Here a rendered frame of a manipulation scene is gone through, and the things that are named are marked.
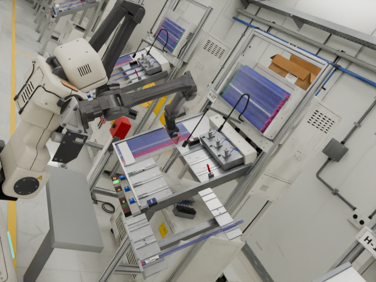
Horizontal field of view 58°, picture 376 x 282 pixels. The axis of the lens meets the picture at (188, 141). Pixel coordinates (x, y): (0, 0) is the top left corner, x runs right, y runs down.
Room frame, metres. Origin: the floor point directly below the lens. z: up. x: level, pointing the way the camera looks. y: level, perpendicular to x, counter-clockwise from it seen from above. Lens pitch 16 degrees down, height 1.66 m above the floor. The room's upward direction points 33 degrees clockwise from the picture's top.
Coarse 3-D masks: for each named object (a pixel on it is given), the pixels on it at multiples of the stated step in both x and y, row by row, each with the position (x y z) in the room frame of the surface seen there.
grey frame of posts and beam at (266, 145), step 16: (240, 48) 2.53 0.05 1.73; (320, 80) 1.92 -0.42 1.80; (304, 96) 1.94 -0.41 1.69; (224, 112) 2.28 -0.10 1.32; (240, 128) 2.11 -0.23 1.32; (288, 128) 1.94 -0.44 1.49; (256, 144) 1.96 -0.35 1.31; (272, 144) 1.92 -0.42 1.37; (256, 160) 1.95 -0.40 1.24; (96, 176) 2.21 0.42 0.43; (128, 240) 1.62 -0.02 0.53; (112, 272) 1.64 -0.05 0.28; (176, 272) 1.93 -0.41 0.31
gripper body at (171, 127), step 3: (174, 120) 1.93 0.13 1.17; (168, 123) 1.91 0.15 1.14; (171, 123) 1.91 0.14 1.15; (174, 123) 1.93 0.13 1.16; (165, 126) 1.97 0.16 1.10; (168, 126) 1.92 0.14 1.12; (171, 126) 1.92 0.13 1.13; (174, 126) 1.94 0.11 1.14; (168, 129) 1.93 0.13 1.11; (171, 129) 1.93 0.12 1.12; (174, 129) 1.93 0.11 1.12; (177, 129) 1.93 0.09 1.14; (168, 132) 1.91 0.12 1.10; (171, 132) 1.91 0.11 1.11; (174, 132) 1.92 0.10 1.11
